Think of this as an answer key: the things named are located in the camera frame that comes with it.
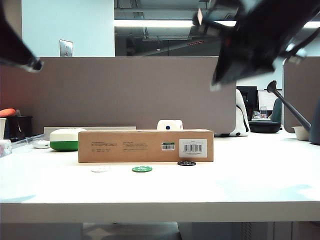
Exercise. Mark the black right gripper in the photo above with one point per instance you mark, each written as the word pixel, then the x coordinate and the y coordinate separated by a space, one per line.
pixel 252 45

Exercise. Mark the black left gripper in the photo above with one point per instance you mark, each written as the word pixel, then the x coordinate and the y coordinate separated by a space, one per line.
pixel 7 37

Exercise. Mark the black poker chip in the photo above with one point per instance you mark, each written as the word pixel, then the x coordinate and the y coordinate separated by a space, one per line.
pixel 187 163

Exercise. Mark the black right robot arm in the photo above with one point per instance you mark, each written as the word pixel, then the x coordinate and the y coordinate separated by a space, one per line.
pixel 295 17

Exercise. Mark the white floral box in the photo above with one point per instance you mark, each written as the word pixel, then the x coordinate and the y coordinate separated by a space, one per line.
pixel 5 148

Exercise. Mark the brown cardboard box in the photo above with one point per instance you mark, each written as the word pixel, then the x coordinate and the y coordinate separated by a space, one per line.
pixel 130 146

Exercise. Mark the green poker chip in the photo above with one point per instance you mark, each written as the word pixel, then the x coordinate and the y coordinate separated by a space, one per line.
pixel 142 169

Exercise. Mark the white poker chip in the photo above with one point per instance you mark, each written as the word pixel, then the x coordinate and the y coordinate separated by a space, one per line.
pixel 101 169

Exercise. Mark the black computer monitor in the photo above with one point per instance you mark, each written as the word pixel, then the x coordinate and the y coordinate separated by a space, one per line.
pixel 251 100

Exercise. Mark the lit white computer monitor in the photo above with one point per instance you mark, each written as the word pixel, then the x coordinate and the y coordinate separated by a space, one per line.
pixel 266 100

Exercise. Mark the clear water bottle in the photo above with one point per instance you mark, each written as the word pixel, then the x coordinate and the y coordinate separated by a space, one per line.
pixel 263 111

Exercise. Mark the white and black plush toy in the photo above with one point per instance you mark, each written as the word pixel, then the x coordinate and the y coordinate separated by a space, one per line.
pixel 241 125

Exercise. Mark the orange object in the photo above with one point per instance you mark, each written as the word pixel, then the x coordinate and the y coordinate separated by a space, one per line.
pixel 7 112

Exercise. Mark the seated person in dark top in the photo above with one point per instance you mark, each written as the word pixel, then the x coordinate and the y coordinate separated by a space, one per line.
pixel 277 111

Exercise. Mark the black round cushion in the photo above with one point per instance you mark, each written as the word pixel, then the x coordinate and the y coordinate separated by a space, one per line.
pixel 264 127

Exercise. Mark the black cup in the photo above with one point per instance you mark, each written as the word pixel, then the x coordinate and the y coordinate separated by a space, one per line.
pixel 19 128

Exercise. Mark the white paper cup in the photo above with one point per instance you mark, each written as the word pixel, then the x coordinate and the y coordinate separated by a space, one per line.
pixel 2 128

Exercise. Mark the white die with blue dot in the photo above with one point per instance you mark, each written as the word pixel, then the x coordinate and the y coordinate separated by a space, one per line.
pixel 168 124

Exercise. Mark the clear acrylic strip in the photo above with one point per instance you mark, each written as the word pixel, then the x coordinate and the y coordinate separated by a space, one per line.
pixel 25 142

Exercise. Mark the narrow grey desk partition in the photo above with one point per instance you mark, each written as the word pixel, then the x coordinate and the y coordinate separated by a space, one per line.
pixel 302 95

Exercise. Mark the small white earbud case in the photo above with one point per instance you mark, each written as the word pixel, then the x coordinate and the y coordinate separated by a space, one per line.
pixel 41 144

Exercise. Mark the white and green rounded case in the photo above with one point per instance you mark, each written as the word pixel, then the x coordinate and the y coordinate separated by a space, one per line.
pixel 63 140

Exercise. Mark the ceiling light strip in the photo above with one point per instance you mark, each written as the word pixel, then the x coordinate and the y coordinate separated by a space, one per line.
pixel 155 23

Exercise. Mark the wide grey desk partition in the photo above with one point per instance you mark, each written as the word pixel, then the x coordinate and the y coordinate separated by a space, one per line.
pixel 120 92

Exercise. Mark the white paper bowl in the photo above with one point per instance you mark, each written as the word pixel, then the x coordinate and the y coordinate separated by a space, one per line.
pixel 300 133

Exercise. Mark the dark grey watering can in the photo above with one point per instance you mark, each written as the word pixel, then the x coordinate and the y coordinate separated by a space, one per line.
pixel 315 125

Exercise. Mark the metal wall switch plate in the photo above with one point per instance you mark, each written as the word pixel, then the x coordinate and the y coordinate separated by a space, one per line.
pixel 66 48

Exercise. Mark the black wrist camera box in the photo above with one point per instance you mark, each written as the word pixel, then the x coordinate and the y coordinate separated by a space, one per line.
pixel 208 21

